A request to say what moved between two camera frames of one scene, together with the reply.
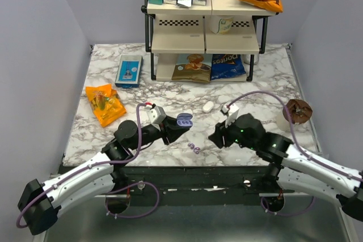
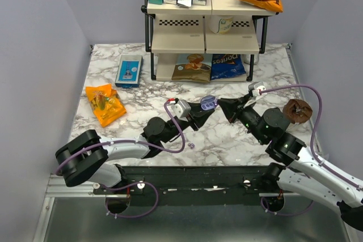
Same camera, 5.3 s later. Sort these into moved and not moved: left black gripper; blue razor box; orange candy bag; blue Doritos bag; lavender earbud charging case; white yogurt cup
Moved: left black gripper; lavender earbud charging case
Not moved: orange candy bag; blue razor box; blue Doritos bag; white yogurt cup
